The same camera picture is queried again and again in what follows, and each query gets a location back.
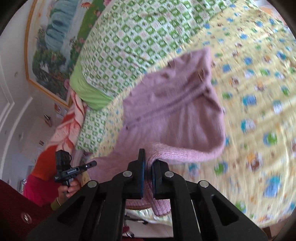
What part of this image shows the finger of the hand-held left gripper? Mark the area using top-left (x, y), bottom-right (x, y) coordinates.
top-left (79, 160), bottom-right (97, 171)

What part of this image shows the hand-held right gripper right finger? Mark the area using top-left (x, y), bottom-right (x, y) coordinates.
top-left (151, 159), bottom-right (269, 241)

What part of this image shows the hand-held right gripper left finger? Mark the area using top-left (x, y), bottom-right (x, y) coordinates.
top-left (26, 148), bottom-right (146, 241)

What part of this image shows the purple knitted sweater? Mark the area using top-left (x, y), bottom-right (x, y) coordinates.
top-left (89, 47), bottom-right (227, 216)

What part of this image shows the person's left forearm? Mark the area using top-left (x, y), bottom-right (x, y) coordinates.
top-left (50, 197), bottom-right (62, 211)

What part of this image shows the person's left hand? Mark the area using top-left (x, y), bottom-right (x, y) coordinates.
top-left (57, 179), bottom-right (80, 200)

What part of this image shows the red floral blanket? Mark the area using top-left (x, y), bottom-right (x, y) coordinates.
top-left (31, 89), bottom-right (88, 181)

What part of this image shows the green checked pillow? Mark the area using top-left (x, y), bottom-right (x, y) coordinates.
top-left (76, 108), bottom-right (121, 153)

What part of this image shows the red cloth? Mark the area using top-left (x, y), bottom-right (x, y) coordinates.
top-left (23, 173), bottom-right (60, 207)

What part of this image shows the person's dark red garment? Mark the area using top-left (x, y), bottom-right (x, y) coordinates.
top-left (0, 179), bottom-right (59, 241)

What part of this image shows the yellow bear-print quilt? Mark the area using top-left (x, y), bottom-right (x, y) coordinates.
top-left (92, 0), bottom-right (296, 230)

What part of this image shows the green checked quilt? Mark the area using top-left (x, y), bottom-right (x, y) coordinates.
top-left (69, 0), bottom-right (232, 110)

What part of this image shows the framed landscape wall painting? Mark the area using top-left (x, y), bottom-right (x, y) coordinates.
top-left (25, 0), bottom-right (108, 108)

